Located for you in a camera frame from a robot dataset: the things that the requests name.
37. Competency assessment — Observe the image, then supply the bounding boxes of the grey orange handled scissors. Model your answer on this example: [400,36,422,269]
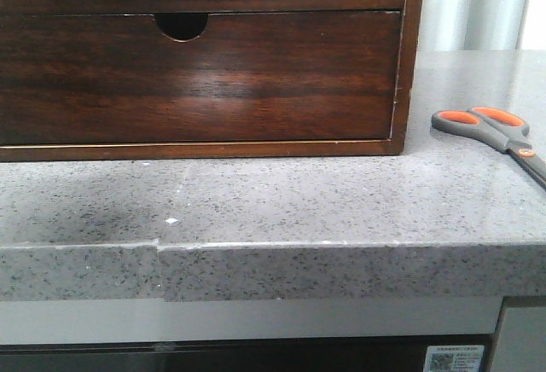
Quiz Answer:
[431,107,545,188]

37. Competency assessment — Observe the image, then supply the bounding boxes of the dark wooden drawer cabinet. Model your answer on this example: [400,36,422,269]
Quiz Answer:
[1,0,422,162]

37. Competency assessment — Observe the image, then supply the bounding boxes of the dark under-counter appliance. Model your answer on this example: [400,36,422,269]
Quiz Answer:
[1,334,492,371]

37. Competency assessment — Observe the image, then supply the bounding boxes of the white QR code sticker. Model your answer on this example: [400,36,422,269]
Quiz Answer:
[423,345,485,372]

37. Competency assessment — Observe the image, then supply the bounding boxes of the grey cabinet door panel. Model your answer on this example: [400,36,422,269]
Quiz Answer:
[491,297,545,371]

